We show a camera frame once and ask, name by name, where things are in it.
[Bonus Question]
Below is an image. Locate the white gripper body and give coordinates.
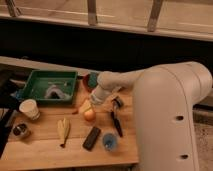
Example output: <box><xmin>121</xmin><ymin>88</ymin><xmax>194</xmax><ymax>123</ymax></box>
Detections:
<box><xmin>89</xmin><ymin>87</ymin><xmax>110</xmax><ymax>105</ymax></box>

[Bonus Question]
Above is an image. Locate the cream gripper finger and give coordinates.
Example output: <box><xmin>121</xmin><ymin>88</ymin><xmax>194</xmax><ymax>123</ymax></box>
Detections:
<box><xmin>78</xmin><ymin>99</ymin><xmax>93</xmax><ymax>114</ymax></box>

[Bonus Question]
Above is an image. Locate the yellow-red apple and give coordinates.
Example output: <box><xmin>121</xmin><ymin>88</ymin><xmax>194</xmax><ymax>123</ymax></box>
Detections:
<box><xmin>84</xmin><ymin>109</ymin><xmax>96</xmax><ymax>122</ymax></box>

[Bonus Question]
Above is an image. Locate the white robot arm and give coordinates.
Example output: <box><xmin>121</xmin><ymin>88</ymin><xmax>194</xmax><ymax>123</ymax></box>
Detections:
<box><xmin>89</xmin><ymin>61</ymin><xmax>213</xmax><ymax>171</ymax></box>

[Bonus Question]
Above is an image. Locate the orange carrot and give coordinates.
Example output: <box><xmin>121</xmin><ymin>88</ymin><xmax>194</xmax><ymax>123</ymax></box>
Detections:
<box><xmin>71</xmin><ymin>108</ymin><xmax>79</xmax><ymax>115</ymax></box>

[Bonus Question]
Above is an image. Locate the brown bowl with sponge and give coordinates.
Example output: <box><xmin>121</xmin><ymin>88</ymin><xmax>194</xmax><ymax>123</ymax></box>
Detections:
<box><xmin>83</xmin><ymin>72</ymin><xmax>98</xmax><ymax>92</ymax></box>

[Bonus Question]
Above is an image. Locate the black remote control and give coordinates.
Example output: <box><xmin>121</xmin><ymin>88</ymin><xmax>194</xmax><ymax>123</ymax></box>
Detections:
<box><xmin>83</xmin><ymin>127</ymin><xmax>101</xmax><ymax>150</ymax></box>

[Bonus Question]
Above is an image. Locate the clear plastic bag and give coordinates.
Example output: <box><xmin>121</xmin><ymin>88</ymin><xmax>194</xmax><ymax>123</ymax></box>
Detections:
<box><xmin>44</xmin><ymin>85</ymin><xmax>70</xmax><ymax>100</ymax></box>

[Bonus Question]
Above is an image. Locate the blue plastic cup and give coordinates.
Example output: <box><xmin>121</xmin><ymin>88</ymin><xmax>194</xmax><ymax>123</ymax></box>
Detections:
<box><xmin>102</xmin><ymin>133</ymin><xmax>118</xmax><ymax>151</ymax></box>

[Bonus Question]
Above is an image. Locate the green plastic tray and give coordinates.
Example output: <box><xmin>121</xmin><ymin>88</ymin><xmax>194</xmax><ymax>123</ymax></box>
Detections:
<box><xmin>20</xmin><ymin>70</ymin><xmax>78</xmax><ymax>104</ymax></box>

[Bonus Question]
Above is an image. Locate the white paper cup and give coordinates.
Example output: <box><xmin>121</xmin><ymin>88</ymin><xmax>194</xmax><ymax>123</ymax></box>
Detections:
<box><xmin>19</xmin><ymin>99</ymin><xmax>40</xmax><ymax>120</ymax></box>

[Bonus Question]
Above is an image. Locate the small metal tin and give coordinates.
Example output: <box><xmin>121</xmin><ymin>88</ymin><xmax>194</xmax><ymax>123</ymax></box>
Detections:
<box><xmin>13</xmin><ymin>123</ymin><xmax>30</xmax><ymax>139</ymax></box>

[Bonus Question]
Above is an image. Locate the black stand at left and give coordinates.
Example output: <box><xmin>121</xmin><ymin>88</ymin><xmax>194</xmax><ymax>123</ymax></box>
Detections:
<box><xmin>0</xmin><ymin>70</ymin><xmax>20</xmax><ymax>157</ymax></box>

